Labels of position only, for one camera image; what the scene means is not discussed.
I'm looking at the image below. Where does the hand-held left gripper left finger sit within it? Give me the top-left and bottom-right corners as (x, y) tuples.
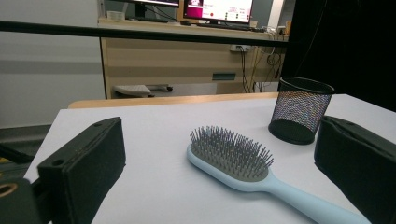
(36, 116), (127, 224)

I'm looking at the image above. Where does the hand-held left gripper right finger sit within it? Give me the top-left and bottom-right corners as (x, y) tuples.
(313, 115), (396, 224)

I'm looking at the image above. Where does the black mesh pen holder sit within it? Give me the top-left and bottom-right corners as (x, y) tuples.
(268, 76), (335, 146)

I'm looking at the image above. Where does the light blue hairbrush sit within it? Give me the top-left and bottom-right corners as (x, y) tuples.
(186, 125), (373, 224)

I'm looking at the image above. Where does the white table cover sheet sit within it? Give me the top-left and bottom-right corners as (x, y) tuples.
(23, 92), (396, 224)

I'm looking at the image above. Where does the white cabinet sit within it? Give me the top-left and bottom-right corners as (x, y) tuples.
(0, 0), (106, 129)

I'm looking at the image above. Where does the white chair base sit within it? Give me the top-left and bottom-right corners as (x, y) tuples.
(112, 83), (174, 98)

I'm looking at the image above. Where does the light wooden table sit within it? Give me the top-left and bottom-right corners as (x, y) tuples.
(67, 91), (279, 109)

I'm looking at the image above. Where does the black curtain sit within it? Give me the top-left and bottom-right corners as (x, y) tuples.
(281, 0), (396, 113)

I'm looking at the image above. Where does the light wooden office desk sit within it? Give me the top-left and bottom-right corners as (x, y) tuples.
(97, 17), (290, 100)

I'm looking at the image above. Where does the white container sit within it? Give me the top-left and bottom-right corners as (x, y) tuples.
(106, 10), (125, 21)

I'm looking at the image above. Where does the grey desk label plate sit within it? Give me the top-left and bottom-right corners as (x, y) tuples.
(212, 73), (236, 82)

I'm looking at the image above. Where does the white power strip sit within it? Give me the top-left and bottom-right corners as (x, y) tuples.
(230, 44), (251, 53)

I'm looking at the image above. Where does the dark computer monitor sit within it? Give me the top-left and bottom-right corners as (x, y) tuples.
(124, 0), (181, 21)

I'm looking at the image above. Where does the black keyboard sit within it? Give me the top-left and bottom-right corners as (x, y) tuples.
(195, 21), (260, 33)

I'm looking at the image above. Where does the monitor with pink screen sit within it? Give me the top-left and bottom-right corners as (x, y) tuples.
(182, 0), (255, 26)

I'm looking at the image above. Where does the bundle of desk cables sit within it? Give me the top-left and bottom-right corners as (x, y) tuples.
(237, 46), (286, 93)

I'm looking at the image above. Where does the black horizontal frame bar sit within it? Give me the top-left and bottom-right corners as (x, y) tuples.
(0, 20), (289, 49)

